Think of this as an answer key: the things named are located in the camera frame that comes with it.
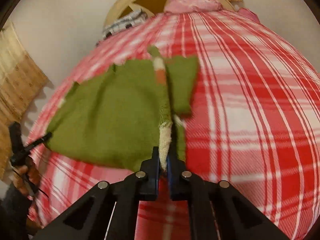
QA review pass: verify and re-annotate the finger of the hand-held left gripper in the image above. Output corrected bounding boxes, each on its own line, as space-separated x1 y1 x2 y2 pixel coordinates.
24 132 53 153

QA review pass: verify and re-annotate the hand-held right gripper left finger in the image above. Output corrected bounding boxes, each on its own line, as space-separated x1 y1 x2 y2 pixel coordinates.
32 146 160 240

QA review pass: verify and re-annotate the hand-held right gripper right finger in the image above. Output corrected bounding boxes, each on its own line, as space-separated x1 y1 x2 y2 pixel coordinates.
167 152 290 240

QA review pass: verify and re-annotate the green orange striped knit sweater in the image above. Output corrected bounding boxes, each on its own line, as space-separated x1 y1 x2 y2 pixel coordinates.
46 45 200 173

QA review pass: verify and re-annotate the person's left forearm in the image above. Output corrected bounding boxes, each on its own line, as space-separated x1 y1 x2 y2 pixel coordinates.
0 182 35 240

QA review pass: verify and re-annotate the person's left hand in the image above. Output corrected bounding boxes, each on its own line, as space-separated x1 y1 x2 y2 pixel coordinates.
11 155 42 198

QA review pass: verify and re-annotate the red plaid bed sheet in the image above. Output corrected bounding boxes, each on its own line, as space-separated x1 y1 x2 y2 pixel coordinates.
25 10 320 240

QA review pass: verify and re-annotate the pink floral pillow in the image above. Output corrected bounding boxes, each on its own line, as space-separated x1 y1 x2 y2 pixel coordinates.
164 0 223 14

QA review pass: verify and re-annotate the pink cloth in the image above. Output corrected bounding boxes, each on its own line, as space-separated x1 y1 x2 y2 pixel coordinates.
236 7 260 23

